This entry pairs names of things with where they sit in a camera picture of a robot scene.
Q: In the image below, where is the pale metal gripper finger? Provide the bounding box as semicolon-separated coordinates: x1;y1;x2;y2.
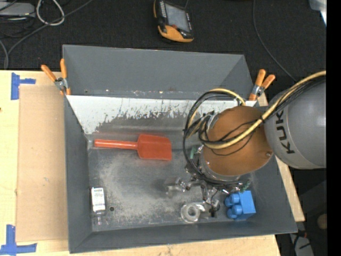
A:
201;188;218;207
164;177;188;197

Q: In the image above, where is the grey metal bin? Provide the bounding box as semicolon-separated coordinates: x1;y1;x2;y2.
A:
61;44;298;253

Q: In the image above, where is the blue toy building brick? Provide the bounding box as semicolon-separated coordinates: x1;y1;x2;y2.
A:
224;190;257;221

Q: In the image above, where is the red plastic scoop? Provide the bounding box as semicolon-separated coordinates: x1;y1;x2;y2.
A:
94;133;173;162

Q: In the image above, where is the clear bottle with white label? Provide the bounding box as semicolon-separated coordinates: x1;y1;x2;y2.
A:
90;186;108;226

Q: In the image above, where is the brown cardboard board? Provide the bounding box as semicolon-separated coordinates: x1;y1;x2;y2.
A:
15;84;70;244

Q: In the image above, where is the black cylinder on white bracket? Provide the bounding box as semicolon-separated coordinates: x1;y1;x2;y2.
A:
209;200;221;219

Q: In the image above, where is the clear glass ring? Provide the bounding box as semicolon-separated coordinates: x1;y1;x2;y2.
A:
180;202;207;224

